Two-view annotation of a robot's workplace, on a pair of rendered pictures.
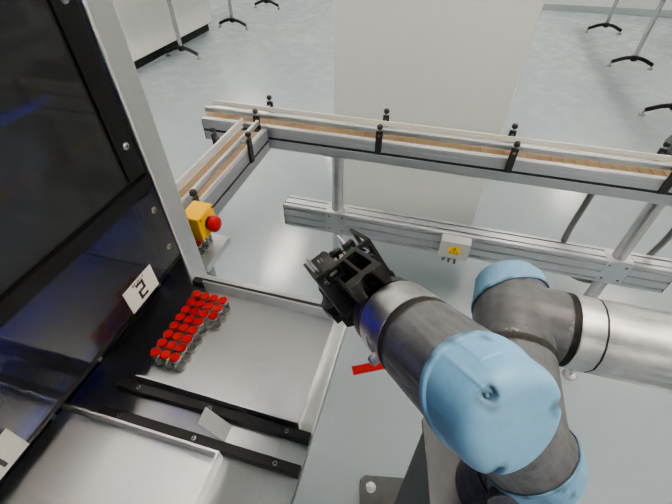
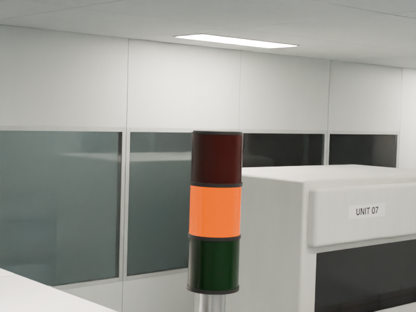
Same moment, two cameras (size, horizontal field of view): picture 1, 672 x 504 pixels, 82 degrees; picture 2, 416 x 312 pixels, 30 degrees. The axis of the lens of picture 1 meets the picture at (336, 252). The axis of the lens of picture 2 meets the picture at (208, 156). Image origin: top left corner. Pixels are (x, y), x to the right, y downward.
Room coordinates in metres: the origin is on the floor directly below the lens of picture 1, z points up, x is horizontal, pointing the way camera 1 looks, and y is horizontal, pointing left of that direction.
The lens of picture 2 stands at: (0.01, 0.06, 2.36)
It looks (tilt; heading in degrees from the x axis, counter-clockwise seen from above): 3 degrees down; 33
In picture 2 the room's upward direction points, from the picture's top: 2 degrees clockwise
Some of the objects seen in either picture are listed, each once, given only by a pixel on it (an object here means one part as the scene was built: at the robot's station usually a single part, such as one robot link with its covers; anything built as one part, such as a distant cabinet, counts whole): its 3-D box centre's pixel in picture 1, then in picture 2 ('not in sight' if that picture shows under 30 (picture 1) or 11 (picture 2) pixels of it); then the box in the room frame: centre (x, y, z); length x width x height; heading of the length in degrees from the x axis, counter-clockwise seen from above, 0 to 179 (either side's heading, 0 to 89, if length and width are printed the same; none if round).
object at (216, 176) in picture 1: (209, 176); not in sight; (1.07, 0.41, 0.92); 0.69 x 0.16 x 0.16; 164
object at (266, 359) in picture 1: (244, 345); not in sight; (0.45, 0.20, 0.90); 0.34 x 0.26 x 0.04; 74
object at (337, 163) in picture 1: (337, 223); not in sight; (1.39, -0.01, 0.46); 0.09 x 0.09 x 0.77; 74
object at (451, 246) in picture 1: (454, 247); not in sight; (1.18, -0.50, 0.50); 0.12 x 0.05 x 0.09; 74
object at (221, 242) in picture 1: (197, 249); not in sight; (0.78, 0.39, 0.87); 0.14 x 0.13 x 0.02; 74
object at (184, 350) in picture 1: (198, 331); not in sight; (0.48, 0.30, 0.90); 0.18 x 0.02 x 0.05; 164
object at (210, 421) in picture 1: (240, 432); not in sight; (0.27, 0.17, 0.91); 0.14 x 0.03 x 0.06; 75
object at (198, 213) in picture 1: (196, 220); not in sight; (0.76, 0.35, 0.99); 0.08 x 0.07 x 0.07; 74
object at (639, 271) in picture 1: (459, 239); not in sight; (1.24, -0.54, 0.49); 1.60 x 0.08 x 0.12; 74
